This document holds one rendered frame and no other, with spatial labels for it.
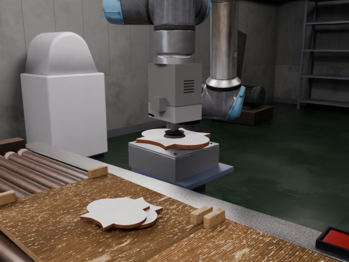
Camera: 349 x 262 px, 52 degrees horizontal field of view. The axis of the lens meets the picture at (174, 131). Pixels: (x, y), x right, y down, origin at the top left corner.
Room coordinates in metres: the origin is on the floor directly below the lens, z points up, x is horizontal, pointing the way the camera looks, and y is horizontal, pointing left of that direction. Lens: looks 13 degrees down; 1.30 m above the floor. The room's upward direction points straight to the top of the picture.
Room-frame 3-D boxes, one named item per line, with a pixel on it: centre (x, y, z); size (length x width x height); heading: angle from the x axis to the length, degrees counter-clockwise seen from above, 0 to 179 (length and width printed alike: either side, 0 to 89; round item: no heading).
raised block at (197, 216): (0.70, -0.06, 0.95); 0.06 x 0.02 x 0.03; 136
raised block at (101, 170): (0.97, 0.22, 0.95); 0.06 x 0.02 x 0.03; 136
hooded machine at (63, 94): (4.09, 1.27, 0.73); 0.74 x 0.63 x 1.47; 137
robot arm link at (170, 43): (0.67, 0.00, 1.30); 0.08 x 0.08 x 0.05
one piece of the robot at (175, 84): (0.66, 0.01, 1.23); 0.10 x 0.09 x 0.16; 128
